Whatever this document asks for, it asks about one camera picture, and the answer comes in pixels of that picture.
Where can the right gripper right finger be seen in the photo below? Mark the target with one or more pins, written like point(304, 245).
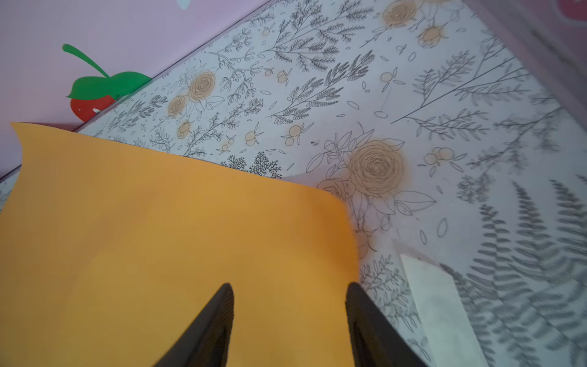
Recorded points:
point(374, 341)

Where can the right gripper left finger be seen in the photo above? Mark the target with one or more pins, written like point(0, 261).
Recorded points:
point(206, 341)

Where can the orange wrapping paper sheet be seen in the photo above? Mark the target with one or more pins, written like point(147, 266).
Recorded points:
point(110, 251)

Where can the white ribbon strip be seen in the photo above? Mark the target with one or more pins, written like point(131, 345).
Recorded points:
point(446, 325)

